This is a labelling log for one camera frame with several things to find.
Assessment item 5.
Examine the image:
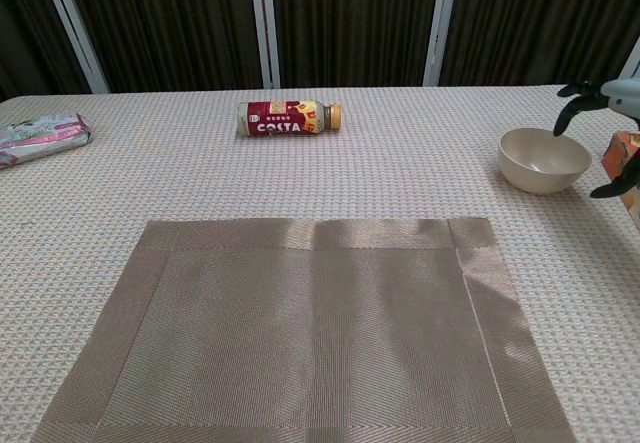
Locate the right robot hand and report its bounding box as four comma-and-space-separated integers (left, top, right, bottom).
553, 73, 640, 199

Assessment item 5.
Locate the beige bowl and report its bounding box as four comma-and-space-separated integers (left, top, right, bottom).
497, 127, 593, 195

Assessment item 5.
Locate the brown woven placemat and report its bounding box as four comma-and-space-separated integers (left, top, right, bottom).
29, 216, 577, 443

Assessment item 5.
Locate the orange carton box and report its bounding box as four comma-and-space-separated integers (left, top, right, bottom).
601, 131, 640, 210

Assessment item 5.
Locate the dark pleated screen panel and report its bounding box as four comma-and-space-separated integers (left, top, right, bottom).
59, 0, 266, 95
269, 0, 442, 89
439, 0, 640, 87
0, 0, 94, 102

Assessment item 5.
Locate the Costa coffee bottle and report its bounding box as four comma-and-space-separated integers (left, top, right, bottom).
236, 100, 345, 139

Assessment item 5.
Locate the beige woven tablecloth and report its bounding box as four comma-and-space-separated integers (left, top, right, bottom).
0, 82, 640, 443

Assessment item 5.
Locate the pink floral tissue pack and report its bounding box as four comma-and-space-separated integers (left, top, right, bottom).
0, 111, 94, 170

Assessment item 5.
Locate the grey screen frame post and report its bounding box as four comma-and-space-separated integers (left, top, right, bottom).
423, 0, 460, 87
248, 0, 281, 89
37, 0, 111, 95
615, 37, 640, 84

